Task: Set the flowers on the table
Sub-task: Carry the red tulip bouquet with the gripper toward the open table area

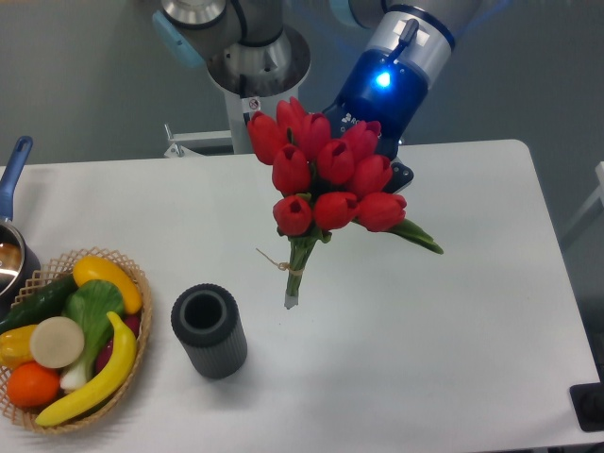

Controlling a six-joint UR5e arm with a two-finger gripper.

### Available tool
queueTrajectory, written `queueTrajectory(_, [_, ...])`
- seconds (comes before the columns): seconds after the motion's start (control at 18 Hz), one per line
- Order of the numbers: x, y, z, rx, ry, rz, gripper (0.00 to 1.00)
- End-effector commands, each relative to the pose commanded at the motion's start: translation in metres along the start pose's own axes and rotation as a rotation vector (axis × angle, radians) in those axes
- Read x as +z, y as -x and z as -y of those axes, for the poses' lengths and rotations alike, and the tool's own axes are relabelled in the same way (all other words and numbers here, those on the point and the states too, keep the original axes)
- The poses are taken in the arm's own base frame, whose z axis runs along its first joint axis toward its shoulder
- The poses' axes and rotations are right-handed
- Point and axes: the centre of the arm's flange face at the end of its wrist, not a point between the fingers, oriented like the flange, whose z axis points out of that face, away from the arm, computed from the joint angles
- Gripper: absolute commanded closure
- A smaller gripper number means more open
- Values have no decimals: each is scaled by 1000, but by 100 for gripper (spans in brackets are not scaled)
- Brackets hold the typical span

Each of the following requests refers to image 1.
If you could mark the orange fruit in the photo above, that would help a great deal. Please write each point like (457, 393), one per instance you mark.
(31, 385)

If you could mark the red vegetable in basket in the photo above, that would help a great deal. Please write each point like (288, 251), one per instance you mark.
(134, 323)

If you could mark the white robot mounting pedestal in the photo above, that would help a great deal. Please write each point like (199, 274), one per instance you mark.
(239, 112)

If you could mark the green bok choy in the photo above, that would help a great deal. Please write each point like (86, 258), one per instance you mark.
(88, 307)

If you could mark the black device at edge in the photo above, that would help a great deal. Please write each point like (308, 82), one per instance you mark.
(587, 401)

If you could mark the yellow banana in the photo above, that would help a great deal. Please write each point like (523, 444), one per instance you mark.
(100, 387)

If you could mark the red tulip bouquet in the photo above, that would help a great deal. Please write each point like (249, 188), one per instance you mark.
(326, 183)

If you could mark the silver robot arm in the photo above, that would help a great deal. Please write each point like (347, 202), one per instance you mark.
(257, 61)

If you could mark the green cucumber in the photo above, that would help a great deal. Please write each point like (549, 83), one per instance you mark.
(47, 302)

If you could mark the dark grey ribbed vase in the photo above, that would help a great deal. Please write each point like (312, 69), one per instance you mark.
(207, 322)

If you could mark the white frame at right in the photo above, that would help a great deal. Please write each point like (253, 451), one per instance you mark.
(585, 215)

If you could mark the beige round slice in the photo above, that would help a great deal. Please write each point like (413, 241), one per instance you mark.
(56, 342)

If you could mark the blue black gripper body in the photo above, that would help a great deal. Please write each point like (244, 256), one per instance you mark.
(378, 90)

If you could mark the blue handled saucepan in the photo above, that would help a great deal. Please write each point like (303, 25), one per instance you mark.
(18, 261)

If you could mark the yellow bell pepper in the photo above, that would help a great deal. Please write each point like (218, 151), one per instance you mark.
(15, 348)

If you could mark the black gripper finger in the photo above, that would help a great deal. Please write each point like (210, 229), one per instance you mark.
(402, 177)

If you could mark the woven wicker basket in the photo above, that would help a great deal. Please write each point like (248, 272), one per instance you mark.
(51, 271)

